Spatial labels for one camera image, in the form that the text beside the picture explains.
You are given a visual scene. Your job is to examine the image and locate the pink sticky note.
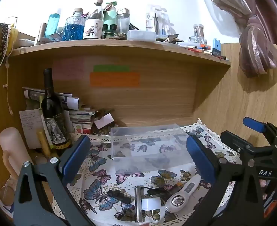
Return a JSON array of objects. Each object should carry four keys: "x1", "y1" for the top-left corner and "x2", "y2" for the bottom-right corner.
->
[{"x1": 52, "y1": 59, "x2": 85, "y2": 80}]

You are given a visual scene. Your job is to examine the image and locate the blue rectangular block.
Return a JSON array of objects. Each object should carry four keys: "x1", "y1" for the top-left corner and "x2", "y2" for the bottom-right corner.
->
[{"x1": 212, "y1": 38, "x2": 221, "y2": 56}]

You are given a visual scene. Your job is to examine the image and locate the clear lidded plastic container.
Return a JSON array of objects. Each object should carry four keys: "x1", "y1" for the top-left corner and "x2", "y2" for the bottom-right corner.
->
[{"x1": 127, "y1": 30, "x2": 157, "y2": 41}]

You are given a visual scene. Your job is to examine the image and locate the glass bottle with blue beads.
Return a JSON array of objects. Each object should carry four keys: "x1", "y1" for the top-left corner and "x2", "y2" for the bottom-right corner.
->
[{"x1": 63, "y1": 8, "x2": 85, "y2": 41}]

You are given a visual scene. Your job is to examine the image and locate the brown striped curtain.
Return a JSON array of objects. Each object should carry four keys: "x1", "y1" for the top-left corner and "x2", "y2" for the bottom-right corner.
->
[{"x1": 196, "y1": 0, "x2": 277, "y2": 78}]

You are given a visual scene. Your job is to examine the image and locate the black clip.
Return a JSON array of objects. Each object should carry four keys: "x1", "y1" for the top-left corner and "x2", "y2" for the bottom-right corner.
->
[{"x1": 107, "y1": 189, "x2": 132, "y2": 204}]

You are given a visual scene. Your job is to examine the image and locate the stack of papers and booklets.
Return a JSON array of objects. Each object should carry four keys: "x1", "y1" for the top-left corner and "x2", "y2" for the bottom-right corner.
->
[{"x1": 65, "y1": 107, "x2": 96, "y2": 134}]

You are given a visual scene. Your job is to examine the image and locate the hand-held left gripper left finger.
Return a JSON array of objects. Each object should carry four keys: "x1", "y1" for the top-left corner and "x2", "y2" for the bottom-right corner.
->
[{"x1": 13, "y1": 135, "x2": 94, "y2": 226}]

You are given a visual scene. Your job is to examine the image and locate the white tape roll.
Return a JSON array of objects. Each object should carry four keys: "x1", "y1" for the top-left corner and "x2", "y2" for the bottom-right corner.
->
[{"x1": 141, "y1": 196, "x2": 161, "y2": 211}]

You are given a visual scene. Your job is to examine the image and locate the white thermometer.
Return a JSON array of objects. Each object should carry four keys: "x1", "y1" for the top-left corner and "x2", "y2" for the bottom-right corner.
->
[{"x1": 165, "y1": 174, "x2": 202, "y2": 213}]

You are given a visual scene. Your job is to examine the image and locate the pink cylinder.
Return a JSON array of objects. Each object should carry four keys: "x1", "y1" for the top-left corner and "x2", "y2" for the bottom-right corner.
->
[{"x1": 0, "y1": 127, "x2": 34, "y2": 186}]

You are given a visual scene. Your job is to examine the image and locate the yellow ribbon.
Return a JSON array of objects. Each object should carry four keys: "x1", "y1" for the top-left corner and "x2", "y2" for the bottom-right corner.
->
[{"x1": 10, "y1": 27, "x2": 19, "y2": 52}]

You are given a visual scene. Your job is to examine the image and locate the corked bottle with white label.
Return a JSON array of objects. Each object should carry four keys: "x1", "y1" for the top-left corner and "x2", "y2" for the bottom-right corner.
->
[{"x1": 82, "y1": 0, "x2": 105, "y2": 40}]

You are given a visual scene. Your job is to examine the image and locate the butterfly print tablecloth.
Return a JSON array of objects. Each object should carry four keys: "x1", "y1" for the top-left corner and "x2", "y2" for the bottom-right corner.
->
[{"x1": 51, "y1": 119, "x2": 238, "y2": 226}]

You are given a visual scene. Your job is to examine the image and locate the cardboard tube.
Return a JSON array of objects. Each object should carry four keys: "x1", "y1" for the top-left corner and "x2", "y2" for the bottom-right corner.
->
[{"x1": 36, "y1": 22, "x2": 48, "y2": 45}]

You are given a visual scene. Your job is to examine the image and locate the dark wine bottle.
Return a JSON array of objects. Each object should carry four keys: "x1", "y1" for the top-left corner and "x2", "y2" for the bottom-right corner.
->
[{"x1": 41, "y1": 68, "x2": 70, "y2": 150}]

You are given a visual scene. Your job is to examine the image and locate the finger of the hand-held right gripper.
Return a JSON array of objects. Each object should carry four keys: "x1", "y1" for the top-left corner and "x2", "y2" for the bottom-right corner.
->
[
  {"x1": 220, "y1": 130, "x2": 256, "y2": 164},
  {"x1": 243, "y1": 117, "x2": 277, "y2": 146}
]

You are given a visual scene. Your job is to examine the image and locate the person's right hand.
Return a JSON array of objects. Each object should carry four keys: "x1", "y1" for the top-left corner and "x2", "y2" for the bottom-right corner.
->
[{"x1": 258, "y1": 179, "x2": 269, "y2": 200}]

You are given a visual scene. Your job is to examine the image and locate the green pump bottle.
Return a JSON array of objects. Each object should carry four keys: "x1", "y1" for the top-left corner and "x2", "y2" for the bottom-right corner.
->
[{"x1": 103, "y1": 1, "x2": 118, "y2": 38}]

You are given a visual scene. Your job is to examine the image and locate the green sticky note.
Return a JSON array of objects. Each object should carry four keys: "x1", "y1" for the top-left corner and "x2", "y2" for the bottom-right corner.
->
[{"x1": 93, "y1": 65, "x2": 130, "y2": 72}]

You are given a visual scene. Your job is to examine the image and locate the light blue plastic bottle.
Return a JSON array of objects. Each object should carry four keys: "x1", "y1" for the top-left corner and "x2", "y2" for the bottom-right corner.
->
[{"x1": 45, "y1": 8, "x2": 62, "y2": 38}]

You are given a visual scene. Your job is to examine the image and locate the toothbrush blister pack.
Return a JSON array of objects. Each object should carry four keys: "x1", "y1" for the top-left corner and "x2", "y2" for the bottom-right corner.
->
[
  {"x1": 154, "y1": 8, "x2": 172, "y2": 36},
  {"x1": 145, "y1": 4, "x2": 162, "y2": 32}
]

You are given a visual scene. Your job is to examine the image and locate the rolled newspaper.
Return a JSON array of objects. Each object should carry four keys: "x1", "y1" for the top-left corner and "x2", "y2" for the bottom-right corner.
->
[{"x1": 23, "y1": 87, "x2": 80, "y2": 111}]

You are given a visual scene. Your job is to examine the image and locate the jar of dried bits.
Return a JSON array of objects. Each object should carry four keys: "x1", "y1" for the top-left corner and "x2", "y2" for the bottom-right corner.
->
[{"x1": 91, "y1": 108, "x2": 119, "y2": 136}]

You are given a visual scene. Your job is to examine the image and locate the steel cylinder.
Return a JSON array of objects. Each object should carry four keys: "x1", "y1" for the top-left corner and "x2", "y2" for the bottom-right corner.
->
[{"x1": 134, "y1": 186, "x2": 144, "y2": 224}]

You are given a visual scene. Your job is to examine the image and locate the tall clear canister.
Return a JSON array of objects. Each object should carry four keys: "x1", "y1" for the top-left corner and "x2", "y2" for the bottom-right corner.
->
[{"x1": 193, "y1": 24, "x2": 205, "y2": 38}]

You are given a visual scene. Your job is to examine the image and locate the white handwritten note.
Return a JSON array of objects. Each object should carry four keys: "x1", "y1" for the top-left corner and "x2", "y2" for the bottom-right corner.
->
[{"x1": 19, "y1": 108, "x2": 45, "y2": 149}]

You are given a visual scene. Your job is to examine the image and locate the clear plastic storage box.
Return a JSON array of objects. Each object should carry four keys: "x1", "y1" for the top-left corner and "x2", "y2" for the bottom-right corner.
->
[{"x1": 110, "y1": 123, "x2": 195, "y2": 167}]

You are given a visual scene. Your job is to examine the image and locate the orange sticky note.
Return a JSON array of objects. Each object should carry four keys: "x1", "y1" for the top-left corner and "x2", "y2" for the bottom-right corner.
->
[{"x1": 89, "y1": 72, "x2": 141, "y2": 87}]

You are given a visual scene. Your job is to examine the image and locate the dark brown hair clip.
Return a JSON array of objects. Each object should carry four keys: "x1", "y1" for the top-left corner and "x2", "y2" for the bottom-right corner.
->
[{"x1": 144, "y1": 185, "x2": 180, "y2": 205}]

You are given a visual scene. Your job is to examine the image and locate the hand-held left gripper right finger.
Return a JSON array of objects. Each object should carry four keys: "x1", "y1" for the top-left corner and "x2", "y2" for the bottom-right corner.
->
[{"x1": 183, "y1": 135, "x2": 267, "y2": 226}]

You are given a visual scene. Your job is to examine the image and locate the scattered pens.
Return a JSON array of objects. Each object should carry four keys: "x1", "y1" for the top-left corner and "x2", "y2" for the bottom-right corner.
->
[{"x1": 183, "y1": 44, "x2": 227, "y2": 60}]

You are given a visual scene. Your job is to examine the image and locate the wooden shelf board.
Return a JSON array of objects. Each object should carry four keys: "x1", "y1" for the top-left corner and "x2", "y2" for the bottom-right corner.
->
[{"x1": 9, "y1": 39, "x2": 232, "y2": 66}]

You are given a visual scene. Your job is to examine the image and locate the clear bottle with silver cap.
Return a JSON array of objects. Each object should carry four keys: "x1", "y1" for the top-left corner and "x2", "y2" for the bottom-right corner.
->
[{"x1": 117, "y1": 8, "x2": 130, "y2": 34}]

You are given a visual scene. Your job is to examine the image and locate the wide glass jar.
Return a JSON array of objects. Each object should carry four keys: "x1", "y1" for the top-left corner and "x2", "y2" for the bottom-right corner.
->
[{"x1": 189, "y1": 36, "x2": 207, "y2": 45}]

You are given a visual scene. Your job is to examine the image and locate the black lace ribbon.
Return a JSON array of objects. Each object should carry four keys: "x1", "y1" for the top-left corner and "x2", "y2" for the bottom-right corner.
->
[{"x1": 0, "y1": 23, "x2": 12, "y2": 73}]

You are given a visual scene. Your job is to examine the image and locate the yellow candle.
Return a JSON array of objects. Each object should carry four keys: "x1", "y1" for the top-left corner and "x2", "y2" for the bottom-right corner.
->
[{"x1": 36, "y1": 132, "x2": 52, "y2": 158}]

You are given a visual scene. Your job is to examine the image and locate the pink paper card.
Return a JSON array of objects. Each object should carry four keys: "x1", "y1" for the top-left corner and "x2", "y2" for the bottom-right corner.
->
[{"x1": 94, "y1": 113, "x2": 114, "y2": 129}]

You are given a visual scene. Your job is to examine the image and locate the white cable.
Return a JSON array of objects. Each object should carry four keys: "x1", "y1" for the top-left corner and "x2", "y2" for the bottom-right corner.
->
[{"x1": 3, "y1": 59, "x2": 14, "y2": 116}]

